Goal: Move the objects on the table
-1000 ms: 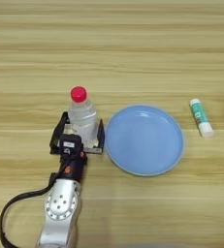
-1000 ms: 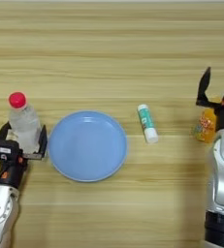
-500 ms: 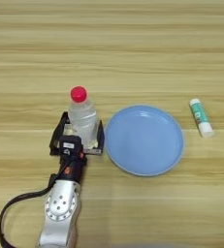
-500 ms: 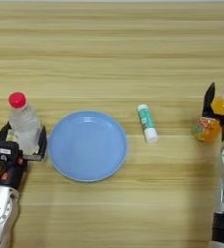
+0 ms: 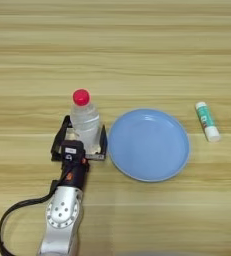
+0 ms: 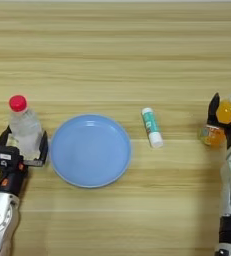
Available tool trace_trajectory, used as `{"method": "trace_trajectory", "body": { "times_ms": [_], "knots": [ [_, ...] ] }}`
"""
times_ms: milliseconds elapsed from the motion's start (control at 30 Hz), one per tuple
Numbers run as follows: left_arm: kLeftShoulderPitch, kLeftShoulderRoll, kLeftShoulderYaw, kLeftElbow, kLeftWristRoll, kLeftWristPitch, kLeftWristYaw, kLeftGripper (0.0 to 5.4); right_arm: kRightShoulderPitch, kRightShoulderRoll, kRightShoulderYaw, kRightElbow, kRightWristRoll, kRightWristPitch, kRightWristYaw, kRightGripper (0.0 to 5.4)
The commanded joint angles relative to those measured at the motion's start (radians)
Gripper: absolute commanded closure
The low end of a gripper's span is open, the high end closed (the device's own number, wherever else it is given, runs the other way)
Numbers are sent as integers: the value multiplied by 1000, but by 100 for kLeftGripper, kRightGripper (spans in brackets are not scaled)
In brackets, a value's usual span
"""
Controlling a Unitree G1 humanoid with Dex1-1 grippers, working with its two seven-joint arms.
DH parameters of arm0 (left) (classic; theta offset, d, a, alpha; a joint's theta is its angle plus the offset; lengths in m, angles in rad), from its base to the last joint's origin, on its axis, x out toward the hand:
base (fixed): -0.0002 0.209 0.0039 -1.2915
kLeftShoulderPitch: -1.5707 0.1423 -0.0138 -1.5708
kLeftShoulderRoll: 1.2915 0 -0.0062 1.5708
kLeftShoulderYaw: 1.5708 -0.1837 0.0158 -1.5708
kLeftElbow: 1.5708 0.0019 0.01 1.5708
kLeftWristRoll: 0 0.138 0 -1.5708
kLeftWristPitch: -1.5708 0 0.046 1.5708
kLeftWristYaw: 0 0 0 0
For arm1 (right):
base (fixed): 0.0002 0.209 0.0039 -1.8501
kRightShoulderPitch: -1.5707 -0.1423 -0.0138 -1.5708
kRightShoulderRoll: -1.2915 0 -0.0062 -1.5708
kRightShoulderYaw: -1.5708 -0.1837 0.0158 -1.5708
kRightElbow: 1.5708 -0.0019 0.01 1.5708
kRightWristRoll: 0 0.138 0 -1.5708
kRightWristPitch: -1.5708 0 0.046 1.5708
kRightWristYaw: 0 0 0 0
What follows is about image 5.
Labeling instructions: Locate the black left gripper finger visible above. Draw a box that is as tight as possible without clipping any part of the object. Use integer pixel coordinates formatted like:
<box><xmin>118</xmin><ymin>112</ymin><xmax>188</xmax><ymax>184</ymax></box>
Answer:
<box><xmin>98</xmin><ymin>123</ymin><xmax>109</xmax><ymax>161</ymax></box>
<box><xmin>50</xmin><ymin>114</ymin><xmax>72</xmax><ymax>162</ymax></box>

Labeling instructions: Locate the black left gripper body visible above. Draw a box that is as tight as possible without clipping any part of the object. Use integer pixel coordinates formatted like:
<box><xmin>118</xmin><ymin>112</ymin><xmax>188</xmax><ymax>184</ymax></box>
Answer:
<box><xmin>50</xmin><ymin>151</ymin><xmax>108</xmax><ymax>193</ymax></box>

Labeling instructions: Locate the clear water bottle red cap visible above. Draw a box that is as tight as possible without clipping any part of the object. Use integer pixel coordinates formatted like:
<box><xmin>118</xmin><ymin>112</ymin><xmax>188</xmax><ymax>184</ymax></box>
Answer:
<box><xmin>69</xmin><ymin>87</ymin><xmax>102</xmax><ymax>153</ymax></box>

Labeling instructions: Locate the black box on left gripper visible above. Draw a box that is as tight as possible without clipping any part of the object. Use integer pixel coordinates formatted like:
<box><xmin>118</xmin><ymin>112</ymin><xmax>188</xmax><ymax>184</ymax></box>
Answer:
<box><xmin>60</xmin><ymin>139</ymin><xmax>87</xmax><ymax>164</ymax></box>

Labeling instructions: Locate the blue round plate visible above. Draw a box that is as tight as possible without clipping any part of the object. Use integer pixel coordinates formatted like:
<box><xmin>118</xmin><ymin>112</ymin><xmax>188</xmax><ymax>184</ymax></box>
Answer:
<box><xmin>107</xmin><ymin>107</ymin><xmax>192</xmax><ymax>183</ymax></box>

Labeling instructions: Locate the green and white glue stick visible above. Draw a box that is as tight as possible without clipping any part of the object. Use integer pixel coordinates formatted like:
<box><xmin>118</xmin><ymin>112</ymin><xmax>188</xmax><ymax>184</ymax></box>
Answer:
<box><xmin>194</xmin><ymin>101</ymin><xmax>222</xmax><ymax>144</ymax></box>

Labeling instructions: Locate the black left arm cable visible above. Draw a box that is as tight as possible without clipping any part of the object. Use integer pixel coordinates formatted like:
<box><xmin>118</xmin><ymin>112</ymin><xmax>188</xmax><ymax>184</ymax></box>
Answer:
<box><xmin>0</xmin><ymin>179</ymin><xmax>64</xmax><ymax>256</ymax></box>

